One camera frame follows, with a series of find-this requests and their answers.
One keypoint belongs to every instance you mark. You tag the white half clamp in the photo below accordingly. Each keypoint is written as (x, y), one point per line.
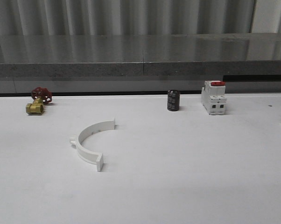
(95, 158)

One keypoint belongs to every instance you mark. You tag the black cylindrical capacitor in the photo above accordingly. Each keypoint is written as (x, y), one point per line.
(173, 101)

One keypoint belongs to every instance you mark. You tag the white red circuit breaker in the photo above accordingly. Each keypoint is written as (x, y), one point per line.
(213, 97)

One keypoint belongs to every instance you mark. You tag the grey stone counter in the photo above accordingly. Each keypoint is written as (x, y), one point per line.
(73, 64)

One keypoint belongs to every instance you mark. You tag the brass valve red handwheel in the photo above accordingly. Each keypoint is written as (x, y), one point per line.
(41, 97)

